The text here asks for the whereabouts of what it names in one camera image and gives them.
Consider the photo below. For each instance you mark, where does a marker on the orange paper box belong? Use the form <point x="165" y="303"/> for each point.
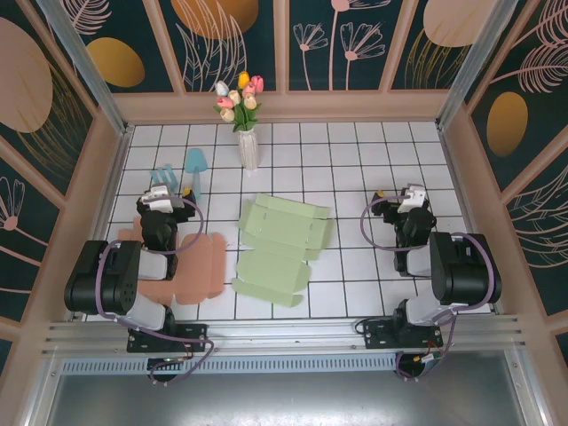
<point x="204" y="266"/>

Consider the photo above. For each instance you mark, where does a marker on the green paper box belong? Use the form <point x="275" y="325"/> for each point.
<point x="275" y="248"/>

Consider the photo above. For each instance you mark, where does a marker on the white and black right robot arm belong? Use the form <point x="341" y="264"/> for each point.
<point x="466" y="275"/>

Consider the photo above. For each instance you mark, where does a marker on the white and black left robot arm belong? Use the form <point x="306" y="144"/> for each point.
<point x="106" y="284"/>

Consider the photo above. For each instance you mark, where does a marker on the teal garden fork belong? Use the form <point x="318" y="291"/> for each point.
<point x="171" y="182"/>

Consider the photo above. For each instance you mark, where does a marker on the teal garden trowel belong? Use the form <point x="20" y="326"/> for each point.
<point x="196" y="164"/>

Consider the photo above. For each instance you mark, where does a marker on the white ribbed vase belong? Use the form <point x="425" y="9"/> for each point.
<point x="248" y="151"/>

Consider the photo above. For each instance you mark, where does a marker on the artificial tulip bouquet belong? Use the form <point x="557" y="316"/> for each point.
<point x="237" y="100"/>

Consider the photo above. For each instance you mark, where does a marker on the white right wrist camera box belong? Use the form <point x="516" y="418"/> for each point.
<point x="410" y="199"/>

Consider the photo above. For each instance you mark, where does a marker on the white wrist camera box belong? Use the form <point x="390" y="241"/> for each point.
<point x="410" y="199"/>
<point x="162" y="202"/>

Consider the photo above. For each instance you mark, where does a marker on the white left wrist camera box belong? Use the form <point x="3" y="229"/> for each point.
<point x="162" y="202"/>

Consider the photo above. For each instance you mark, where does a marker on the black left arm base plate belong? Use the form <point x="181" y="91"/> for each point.
<point x="195" y="337"/>

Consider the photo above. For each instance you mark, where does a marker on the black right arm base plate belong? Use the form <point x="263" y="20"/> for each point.
<point x="377" y="335"/>

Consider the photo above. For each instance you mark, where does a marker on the aluminium frame post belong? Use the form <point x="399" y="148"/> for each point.
<point x="470" y="66"/>
<point x="89" y="71"/>

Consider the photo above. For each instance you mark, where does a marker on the aluminium mounting rail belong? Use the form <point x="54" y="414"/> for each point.
<point x="284" y="333"/>

